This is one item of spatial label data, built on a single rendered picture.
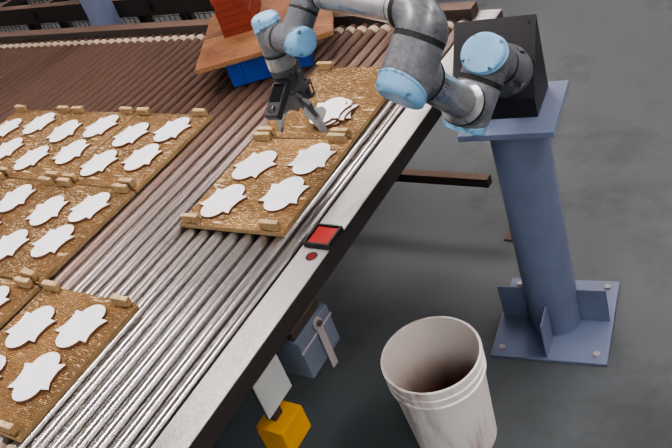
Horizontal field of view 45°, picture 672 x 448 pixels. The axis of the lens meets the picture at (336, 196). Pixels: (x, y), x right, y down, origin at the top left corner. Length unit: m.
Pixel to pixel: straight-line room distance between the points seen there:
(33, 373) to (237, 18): 1.52
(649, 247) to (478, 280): 0.63
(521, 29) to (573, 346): 1.08
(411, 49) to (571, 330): 1.43
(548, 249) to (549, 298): 0.21
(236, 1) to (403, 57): 1.35
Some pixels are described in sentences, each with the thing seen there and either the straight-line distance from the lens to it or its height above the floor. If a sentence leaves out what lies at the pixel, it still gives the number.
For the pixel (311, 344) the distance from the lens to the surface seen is 1.92.
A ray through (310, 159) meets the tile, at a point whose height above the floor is 0.94.
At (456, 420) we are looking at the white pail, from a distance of 2.41.
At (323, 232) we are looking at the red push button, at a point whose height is 0.93.
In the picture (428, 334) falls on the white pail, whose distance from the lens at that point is 2.53.
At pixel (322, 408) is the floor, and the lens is 2.87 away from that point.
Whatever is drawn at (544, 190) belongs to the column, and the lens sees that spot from 2.46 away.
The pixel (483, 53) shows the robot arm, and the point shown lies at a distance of 2.10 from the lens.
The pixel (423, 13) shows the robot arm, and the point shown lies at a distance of 1.73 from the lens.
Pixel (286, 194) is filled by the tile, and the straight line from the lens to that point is 2.16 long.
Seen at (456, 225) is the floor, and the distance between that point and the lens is 3.40.
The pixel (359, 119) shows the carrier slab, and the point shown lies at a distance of 2.39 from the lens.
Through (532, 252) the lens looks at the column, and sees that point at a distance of 2.60.
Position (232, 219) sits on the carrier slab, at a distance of 2.17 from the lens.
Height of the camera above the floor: 2.09
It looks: 33 degrees down
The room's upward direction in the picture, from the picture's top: 20 degrees counter-clockwise
